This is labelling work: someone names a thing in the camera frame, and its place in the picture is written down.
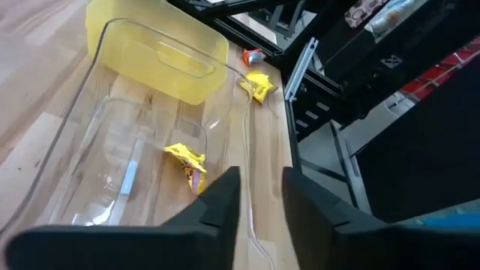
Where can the black bulky cover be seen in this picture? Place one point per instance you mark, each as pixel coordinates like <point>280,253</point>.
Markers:
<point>420,157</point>

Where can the black table frame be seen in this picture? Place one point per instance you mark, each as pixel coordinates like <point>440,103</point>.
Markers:
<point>318,93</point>

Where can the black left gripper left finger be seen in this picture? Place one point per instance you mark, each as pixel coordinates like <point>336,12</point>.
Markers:
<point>150,247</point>

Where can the blue sheet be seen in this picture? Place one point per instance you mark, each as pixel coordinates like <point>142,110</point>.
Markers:
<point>446,217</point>

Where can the yellow candy packet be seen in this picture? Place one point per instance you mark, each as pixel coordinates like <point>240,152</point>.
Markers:
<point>191,165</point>
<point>260,86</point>

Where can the clear plastic bin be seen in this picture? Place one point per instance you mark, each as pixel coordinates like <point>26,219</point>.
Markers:
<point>93,157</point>

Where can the silver aluminium extrusion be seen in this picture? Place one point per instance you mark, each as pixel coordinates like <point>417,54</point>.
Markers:
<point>300,71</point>

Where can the yellow plastic bin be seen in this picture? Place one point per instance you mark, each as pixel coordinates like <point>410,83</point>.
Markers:
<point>123,48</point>

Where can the red white candy packet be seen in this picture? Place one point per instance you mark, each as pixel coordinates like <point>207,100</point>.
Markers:
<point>254,57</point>

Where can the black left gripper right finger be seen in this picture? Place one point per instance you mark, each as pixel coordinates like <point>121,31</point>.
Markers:
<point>356,247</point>

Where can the red brick pattern panel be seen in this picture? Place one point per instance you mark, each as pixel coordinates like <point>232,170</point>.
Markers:
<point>438,71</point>

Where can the patterned brown cloth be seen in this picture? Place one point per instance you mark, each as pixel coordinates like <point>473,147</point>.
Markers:
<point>363,7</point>

